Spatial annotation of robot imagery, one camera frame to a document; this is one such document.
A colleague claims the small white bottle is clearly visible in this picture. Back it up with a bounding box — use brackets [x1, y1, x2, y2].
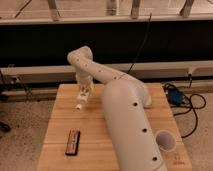
[76, 89, 90, 110]

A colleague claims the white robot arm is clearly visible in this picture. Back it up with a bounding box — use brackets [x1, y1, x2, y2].
[67, 46, 167, 171]

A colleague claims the black rectangular box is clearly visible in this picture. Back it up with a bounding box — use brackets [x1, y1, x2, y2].
[65, 130, 81, 156]

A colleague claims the small white container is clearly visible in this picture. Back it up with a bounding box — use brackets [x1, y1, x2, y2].
[144, 96, 152, 108]

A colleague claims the blue power adapter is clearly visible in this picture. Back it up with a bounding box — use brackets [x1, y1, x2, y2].
[168, 90, 183, 105]

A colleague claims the white paper cup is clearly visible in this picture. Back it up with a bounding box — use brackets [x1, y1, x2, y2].
[155, 130, 176, 152]

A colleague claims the black hanging cable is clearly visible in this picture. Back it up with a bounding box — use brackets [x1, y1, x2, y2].
[127, 12, 153, 75]

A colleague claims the black cable on floor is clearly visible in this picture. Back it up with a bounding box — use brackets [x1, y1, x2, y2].
[162, 82, 208, 139]

